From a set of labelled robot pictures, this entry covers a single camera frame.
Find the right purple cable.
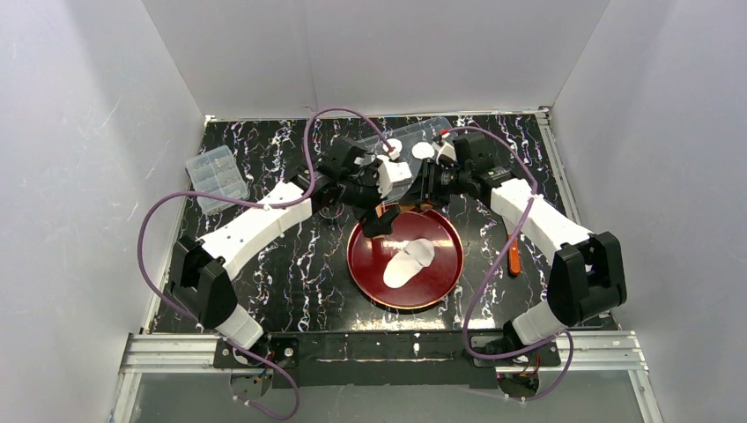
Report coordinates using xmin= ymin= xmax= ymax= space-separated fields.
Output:
xmin=440 ymin=125 xmax=576 ymax=404

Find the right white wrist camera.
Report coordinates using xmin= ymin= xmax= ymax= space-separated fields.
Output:
xmin=431 ymin=130 xmax=456 ymax=167

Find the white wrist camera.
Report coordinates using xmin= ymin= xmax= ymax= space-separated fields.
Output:
xmin=376 ymin=155 xmax=413 ymax=198
xmin=431 ymin=130 xmax=456 ymax=167

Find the flat white dumpling wrapper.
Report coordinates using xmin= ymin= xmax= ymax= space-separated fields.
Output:
xmin=382 ymin=138 xmax=403 ymax=158
xmin=411 ymin=142 xmax=435 ymax=160

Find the clear compartment screw box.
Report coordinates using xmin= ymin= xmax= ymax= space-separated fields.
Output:
xmin=185 ymin=145 xmax=248 ymax=200

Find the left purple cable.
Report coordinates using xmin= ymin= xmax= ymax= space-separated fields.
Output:
xmin=137 ymin=107 xmax=401 ymax=421

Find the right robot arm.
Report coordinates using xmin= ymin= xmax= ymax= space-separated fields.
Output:
xmin=401 ymin=127 xmax=627 ymax=354

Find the clear plastic tray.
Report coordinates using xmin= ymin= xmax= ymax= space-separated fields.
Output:
xmin=382 ymin=117 xmax=457 ymax=175

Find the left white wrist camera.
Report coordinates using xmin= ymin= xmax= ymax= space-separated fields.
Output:
xmin=376 ymin=155 xmax=413 ymax=198

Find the round red tray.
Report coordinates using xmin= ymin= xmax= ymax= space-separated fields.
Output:
xmin=346 ymin=210 xmax=464 ymax=310

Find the white dough ball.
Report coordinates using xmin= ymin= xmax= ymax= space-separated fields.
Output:
xmin=382 ymin=238 xmax=435 ymax=289

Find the aluminium frame rail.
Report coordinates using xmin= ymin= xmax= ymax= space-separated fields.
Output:
xmin=120 ymin=334 xmax=218 ymax=374

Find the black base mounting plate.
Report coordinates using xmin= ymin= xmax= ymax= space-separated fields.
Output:
xmin=213 ymin=330 xmax=561 ymax=389

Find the purple cable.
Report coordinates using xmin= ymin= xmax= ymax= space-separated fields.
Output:
xmin=440 ymin=125 xmax=576 ymax=404
xmin=137 ymin=107 xmax=401 ymax=421

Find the wooden dough roller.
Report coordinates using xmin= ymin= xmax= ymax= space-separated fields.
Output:
xmin=374 ymin=202 xmax=433 ymax=218

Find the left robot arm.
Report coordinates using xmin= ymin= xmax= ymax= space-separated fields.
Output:
xmin=166 ymin=137 xmax=410 ymax=349

